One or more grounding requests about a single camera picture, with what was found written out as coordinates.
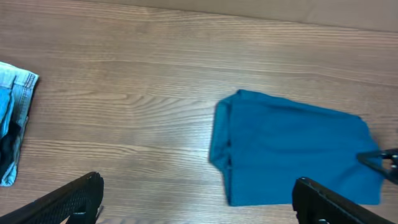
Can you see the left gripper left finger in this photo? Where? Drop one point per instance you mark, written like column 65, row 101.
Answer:
column 78, row 201

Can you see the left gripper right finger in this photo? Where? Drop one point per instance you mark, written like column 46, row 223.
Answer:
column 316, row 204

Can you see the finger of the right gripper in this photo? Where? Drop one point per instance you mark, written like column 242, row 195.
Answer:
column 374, row 161

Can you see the dark blue t-shirt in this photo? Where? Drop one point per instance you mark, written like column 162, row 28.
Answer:
column 262, row 144

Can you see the folded light blue jeans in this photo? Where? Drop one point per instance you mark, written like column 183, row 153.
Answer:
column 17, row 90

